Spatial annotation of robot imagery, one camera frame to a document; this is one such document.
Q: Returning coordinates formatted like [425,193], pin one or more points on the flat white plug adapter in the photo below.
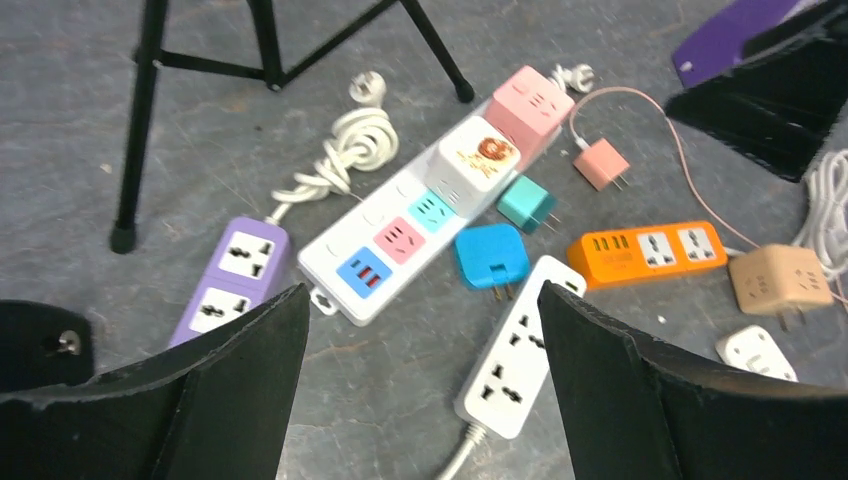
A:
[754,350]

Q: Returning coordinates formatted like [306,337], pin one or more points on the pink cube socket adapter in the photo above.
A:
[528,109]

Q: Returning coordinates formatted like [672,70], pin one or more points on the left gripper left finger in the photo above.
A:
[214,407]

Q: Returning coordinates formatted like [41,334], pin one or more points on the blue plug adapter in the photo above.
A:
[492,257]

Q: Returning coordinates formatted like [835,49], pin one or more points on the purple power strip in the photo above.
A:
[245,270]

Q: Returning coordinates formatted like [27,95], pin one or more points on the white multicolour power strip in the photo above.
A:
[360,263]

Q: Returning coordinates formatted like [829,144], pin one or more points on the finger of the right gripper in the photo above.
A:
[779,104]

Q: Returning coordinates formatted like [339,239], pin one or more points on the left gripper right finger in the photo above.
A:
[636,407]

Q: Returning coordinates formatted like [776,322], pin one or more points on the beige cube socket adapter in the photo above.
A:
[779,280]

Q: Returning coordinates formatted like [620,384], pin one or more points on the orange power strip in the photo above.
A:
[624,257]

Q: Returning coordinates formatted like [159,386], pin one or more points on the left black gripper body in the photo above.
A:
[43,345]

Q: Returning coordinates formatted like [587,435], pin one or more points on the white cube socket adapter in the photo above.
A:
[470,163]

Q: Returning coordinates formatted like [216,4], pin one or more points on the black perforated music stand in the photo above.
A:
[362,139]

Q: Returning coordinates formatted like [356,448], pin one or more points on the white power strip with USB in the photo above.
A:
[498,395]

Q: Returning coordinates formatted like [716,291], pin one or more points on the purple metronome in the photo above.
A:
[718,43]

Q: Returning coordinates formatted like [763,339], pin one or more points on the small pink charger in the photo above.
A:
[601,164]

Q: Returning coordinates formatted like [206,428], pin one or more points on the teal charger cube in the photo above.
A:
[526,204]

